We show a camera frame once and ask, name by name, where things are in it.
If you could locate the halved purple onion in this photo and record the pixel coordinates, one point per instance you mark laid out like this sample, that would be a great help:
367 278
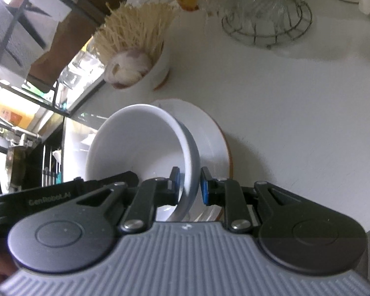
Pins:
127 68

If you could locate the wire rack with glassware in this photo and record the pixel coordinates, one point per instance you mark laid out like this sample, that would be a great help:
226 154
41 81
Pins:
261 23

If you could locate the white drip tray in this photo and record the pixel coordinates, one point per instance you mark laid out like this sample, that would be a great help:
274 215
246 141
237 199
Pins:
80 73

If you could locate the chrome sink faucet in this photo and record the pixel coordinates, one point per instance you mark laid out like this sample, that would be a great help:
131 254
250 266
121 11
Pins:
21 143

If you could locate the yellow detergent bottle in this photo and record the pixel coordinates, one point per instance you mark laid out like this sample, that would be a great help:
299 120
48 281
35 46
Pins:
17 110

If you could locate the blue plastic bowl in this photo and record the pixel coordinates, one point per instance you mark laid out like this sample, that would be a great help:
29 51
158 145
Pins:
148 141

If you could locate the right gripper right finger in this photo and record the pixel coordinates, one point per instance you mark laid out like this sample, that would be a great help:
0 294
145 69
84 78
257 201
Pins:
230 195

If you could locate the white leaf-print plate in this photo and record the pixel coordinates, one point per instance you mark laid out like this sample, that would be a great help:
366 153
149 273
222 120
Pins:
213 150

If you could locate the white bowl with vegetables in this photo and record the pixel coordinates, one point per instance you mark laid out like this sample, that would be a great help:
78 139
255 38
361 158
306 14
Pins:
155 77

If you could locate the black dish rack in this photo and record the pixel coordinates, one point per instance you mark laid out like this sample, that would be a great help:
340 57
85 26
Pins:
27 30

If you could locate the wooden cutting board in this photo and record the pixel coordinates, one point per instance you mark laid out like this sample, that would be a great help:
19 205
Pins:
71 35

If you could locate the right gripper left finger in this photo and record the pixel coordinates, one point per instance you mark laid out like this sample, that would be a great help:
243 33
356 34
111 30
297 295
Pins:
151 194

